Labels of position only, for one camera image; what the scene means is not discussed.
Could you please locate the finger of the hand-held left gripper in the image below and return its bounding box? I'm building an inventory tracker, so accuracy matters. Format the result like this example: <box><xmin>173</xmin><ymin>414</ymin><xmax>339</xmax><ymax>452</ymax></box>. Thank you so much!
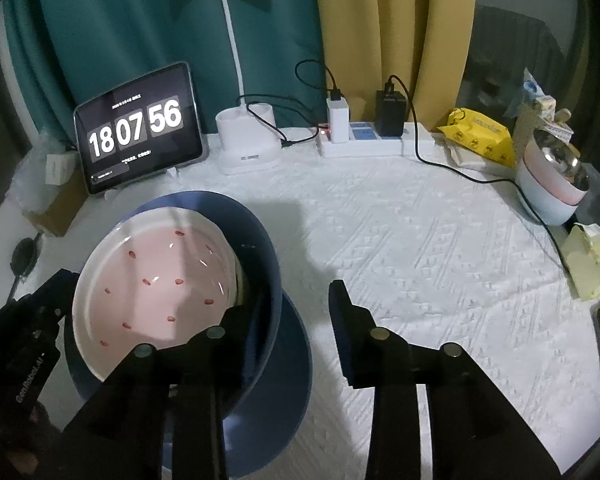
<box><xmin>27</xmin><ymin>269</ymin><xmax>81</xmax><ymax>322</ymax></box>

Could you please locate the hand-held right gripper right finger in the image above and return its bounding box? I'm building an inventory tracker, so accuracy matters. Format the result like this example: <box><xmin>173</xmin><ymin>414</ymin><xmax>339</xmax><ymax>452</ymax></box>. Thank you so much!
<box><xmin>328</xmin><ymin>279</ymin><xmax>556</xmax><ymax>480</ymax></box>

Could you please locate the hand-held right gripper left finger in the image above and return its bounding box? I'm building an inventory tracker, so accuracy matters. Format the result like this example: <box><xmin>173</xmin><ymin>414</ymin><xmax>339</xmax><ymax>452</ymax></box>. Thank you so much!
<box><xmin>60</xmin><ymin>305</ymin><xmax>261</xmax><ymax>480</ymax></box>

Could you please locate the cream bowl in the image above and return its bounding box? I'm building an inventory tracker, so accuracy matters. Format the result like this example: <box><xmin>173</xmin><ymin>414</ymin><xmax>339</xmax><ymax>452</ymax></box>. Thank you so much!
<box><xmin>230</xmin><ymin>240</ymin><xmax>248</xmax><ymax>308</ymax></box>

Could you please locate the blue plate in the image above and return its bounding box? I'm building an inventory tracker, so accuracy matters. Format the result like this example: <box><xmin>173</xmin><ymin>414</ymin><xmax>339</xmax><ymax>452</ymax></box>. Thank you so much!
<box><xmin>157</xmin><ymin>290</ymin><xmax>315</xmax><ymax>478</ymax></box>

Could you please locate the pink dotted bowl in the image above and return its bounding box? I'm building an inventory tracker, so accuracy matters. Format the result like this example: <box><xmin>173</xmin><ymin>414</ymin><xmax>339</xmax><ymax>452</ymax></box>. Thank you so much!
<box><xmin>71</xmin><ymin>205</ymin><xmax>241</xmax><ymax>383</ymax></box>

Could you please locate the black round object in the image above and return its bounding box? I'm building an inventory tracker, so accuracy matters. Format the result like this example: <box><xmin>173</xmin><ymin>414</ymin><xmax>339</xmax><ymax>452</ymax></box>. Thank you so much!
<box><xmin>10</xmin><ymin>237</ymin><xmax>43</xmax><ymax>281</ymax></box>

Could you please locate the brown cardboard box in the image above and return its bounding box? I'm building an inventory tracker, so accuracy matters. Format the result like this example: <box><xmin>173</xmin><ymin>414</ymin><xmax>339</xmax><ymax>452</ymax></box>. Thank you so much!
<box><xmin>22</xmin><ymin>175</ymin><xmax>88</xmax><ymax>238</ymax></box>

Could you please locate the clear plastic bag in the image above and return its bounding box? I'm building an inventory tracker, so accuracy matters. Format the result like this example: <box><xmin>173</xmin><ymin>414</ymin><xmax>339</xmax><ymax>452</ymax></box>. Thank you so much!
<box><xmin>15</xmin><ymin>132</ymin><xmax>76</xmax><ymax>211</ymax></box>

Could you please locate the small white box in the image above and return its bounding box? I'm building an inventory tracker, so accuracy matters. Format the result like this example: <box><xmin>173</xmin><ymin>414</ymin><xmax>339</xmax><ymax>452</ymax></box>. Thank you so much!
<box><xmin>46</xmin><ymin>152</ymin><xmax>78</xmax><ymax>186</ymax></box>

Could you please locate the white power strip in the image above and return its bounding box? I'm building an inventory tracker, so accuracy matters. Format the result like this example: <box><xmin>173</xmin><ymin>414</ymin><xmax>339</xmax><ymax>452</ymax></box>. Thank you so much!
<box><xmin>317</xmin><ymin>120</ymin><xmax>437</xmax><ymax>159</ymax></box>

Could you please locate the tablet with clock display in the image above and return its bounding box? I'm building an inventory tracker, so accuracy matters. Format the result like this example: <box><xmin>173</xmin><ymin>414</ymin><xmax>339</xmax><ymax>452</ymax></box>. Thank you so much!
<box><xmin>73</xmin><ymin>61</ymin><xmax>210</xmax><ymax>197</ymax></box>

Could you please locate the white desk lamp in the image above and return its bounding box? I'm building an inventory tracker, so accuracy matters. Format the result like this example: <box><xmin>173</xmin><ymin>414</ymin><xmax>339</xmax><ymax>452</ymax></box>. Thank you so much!
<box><xmin>152</xmin><ymin>0</ymin><xmax>286</xmax><ymax>177</ymax></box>

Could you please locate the white charger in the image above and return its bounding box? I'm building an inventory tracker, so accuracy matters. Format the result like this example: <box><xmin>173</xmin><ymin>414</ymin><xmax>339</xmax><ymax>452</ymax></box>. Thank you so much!
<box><xmin>326</xmin><ymin>97</ymin><xmax>352</xmax><ymax>143</ymax></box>

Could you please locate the white plastic packet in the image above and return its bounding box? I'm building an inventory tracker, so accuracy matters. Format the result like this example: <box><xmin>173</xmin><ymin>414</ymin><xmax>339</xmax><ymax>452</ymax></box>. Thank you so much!
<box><xmin>445</xmin><ymin>140</ymin><xmax>518</xmax><ymax>178</ymax></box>

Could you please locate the black charger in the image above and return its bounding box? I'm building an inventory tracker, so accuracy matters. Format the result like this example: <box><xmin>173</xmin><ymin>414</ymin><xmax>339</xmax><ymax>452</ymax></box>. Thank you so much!
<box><xmin>375</xmin><ymin>89</ymin><xmax>408</xmax><ymax>138</ymax></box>

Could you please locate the pale yellow tissue pack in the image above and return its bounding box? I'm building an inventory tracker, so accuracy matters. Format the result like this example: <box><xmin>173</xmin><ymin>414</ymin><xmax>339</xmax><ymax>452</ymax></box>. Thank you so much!
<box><xmin>562</xmin><ymin>222</ymin><xmax>600</xmax><ymax>303</ymax></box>

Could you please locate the steel bowl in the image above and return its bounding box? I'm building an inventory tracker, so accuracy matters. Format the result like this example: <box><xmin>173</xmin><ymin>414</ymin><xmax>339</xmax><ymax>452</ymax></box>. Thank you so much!
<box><xmin>532</xmin><ymin>127</ymin><xmax>591</xmax><ymax>193</ymax></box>

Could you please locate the teal curtain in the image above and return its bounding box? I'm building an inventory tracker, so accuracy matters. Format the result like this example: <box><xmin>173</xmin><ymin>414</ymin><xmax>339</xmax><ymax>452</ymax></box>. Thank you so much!
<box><xmin>2</xmin><ymin>0</ymin><xmax>326</xmax><ymax>136</ymax></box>

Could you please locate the yellow curtain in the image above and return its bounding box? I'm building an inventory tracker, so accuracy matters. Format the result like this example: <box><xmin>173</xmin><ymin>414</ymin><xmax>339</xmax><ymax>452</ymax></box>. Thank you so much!
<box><xmin>310</xmin><ymin>0</ymin><xmax>478</xmax><ymax>126</ymax></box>

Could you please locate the dark glass window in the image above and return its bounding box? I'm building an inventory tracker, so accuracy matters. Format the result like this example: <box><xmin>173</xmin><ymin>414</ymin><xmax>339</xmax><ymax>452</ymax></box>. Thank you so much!
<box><xmin>460</xmin><ymin>0</ymin><xmax>596</xmax><ymax>131</ymax></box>

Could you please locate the black lamp cable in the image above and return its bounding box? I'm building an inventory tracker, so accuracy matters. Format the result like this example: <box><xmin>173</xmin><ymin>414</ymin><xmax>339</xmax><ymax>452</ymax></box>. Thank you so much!
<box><xmin>237</xmin><ymin>94</ymin><xmax>326</xmax><ymax>150</ymax></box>

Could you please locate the black charger cable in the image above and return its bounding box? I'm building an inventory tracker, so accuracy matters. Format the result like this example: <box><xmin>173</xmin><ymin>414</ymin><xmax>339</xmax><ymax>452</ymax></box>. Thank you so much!
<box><xmin>384</xmin><ymin>74</ymin><xmax>581</xmax><ymax>291</ymax></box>
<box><xmin>295</xmin><ymin>59</ymin><xmax>343</xmax><ymax>103</ymax></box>

